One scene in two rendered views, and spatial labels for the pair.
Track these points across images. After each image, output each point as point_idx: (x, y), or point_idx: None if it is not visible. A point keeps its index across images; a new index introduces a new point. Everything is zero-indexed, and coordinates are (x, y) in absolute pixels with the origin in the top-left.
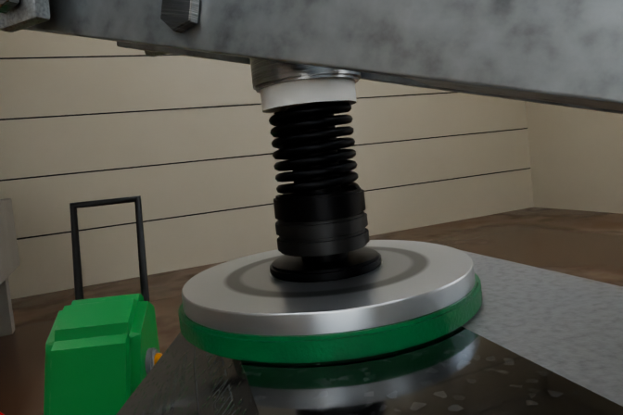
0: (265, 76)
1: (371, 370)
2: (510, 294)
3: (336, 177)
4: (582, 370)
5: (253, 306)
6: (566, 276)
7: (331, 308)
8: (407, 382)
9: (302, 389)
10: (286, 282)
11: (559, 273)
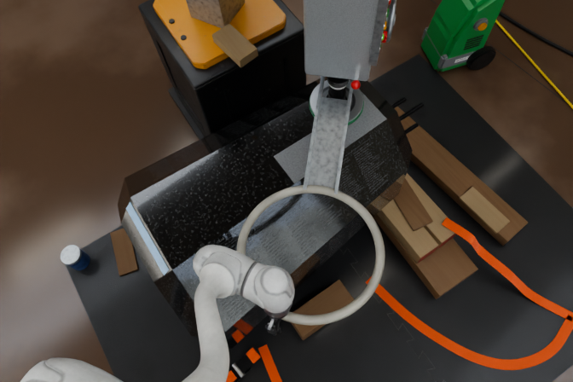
0: None
1: (308, 115)
2: None
3: (332, 95)
4: (309, 136)
5: (313, 96)
6: (352, 141)
7: (312, 107)
8: (305, 119)
9: (302, 109)
10: (326, 96)
11: (355, 140)
